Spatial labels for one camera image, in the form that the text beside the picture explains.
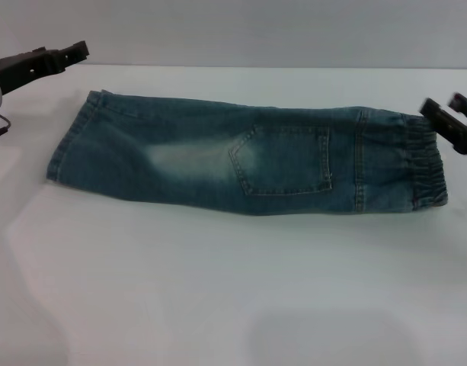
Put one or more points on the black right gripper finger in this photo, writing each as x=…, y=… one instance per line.
x=439, y=112
x=461, y=103

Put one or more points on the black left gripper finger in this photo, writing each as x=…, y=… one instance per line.
x=75, y=53

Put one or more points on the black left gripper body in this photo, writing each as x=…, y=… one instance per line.
x=31, y=68

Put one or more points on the blue denim shorts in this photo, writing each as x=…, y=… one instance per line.
x=256, y=164

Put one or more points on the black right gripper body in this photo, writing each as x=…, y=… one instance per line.
x=465, y=135

